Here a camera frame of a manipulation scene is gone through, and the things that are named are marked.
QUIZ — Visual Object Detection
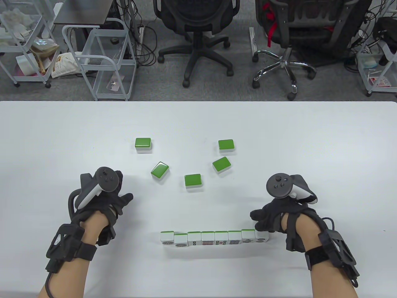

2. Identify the person's left hand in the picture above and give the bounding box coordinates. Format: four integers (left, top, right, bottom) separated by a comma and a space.
73, 170, 134, 247

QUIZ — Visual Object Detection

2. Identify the person's right hand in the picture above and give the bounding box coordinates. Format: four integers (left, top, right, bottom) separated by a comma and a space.
250, 196, 327, 252

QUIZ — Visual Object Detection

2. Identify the row of mahjong tiles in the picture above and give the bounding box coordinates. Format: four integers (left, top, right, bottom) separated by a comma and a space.
160, 229, 256, 248

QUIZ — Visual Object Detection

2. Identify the person's right forearm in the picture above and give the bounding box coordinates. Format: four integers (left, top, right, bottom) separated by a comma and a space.
295, 214, 357, 298

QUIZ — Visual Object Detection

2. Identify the person's left forearm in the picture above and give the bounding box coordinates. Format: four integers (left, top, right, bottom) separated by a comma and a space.
38, 211, 109, 298

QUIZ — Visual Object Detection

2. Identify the black white hand controller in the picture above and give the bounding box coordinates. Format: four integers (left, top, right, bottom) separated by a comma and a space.
68, 167, 120, 219
266, 173, 318, 205

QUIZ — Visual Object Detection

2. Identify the white tubular metal cart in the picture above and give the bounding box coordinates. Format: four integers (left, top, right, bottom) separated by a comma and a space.
62, 18, 137, 102

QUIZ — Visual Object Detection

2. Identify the white printed bag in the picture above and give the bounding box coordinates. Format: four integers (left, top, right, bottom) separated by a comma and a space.
51, 52, 82, 79

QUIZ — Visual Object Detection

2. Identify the red white box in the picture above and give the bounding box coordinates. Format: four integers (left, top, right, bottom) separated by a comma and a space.
368, 76, 392, 88

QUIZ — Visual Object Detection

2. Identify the white paper roll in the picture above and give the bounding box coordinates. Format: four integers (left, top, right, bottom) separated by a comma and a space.
16, 53, 40, 76

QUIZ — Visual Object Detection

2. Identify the light blue pouch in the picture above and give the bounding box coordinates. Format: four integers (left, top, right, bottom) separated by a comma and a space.
361, 56, 379, 70

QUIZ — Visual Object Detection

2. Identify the crumpled clear plastic bag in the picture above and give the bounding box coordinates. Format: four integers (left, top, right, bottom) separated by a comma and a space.
30, 37, 60, 58

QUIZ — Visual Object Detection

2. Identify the black chrome-base office chair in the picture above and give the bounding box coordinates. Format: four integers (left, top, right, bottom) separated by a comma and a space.
249, 0, 372, 101

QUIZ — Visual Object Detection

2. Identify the dark desk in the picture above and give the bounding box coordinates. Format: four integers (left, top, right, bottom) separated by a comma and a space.
53, 0, 116, 26

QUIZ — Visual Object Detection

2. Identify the black gear bundle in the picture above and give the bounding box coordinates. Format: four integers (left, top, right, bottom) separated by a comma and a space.
372, 16, 397, 66

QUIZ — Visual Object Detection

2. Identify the black mesh office chair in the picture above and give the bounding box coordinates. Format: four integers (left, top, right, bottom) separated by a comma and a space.
153, 0, 241, 88

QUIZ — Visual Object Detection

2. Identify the white crumpled bag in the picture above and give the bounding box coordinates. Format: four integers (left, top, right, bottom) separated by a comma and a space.
0, 8, 35, 41

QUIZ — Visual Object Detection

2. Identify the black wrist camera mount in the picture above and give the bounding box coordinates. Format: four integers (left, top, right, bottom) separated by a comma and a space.
46, 223, 97, 274
305, 230, 360, 287

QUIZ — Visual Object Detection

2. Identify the red fabric strap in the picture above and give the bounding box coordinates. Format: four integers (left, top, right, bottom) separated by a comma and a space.
262, 2, 279, 48

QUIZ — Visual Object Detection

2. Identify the black cable bundle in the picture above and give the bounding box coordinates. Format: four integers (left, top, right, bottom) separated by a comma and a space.
344, 5, 383, 74
117, 0, 159, 67

